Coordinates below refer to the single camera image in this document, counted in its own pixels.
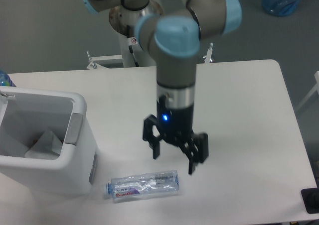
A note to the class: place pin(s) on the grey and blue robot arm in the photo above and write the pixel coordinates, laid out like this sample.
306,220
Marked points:
173,42

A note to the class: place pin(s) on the blue bottle at left edge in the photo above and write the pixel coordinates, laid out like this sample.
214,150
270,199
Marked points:
5,79

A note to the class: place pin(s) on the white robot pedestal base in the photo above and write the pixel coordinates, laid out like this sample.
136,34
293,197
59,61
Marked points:
122,22

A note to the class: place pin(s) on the white frame at right edge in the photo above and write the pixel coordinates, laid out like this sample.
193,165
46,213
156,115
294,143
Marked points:
310,97

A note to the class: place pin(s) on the black device at table corner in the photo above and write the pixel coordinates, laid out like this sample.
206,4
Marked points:
311,200

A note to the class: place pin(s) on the white levelling foot bracket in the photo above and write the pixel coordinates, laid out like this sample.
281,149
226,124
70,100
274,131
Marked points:
207,58

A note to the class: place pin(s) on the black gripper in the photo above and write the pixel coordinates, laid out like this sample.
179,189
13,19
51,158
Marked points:
175,128

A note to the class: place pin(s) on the clear plastic water bottle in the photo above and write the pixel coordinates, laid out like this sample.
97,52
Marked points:
142,186

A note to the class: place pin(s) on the white trash can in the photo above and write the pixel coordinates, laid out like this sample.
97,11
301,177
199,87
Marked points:
25,114

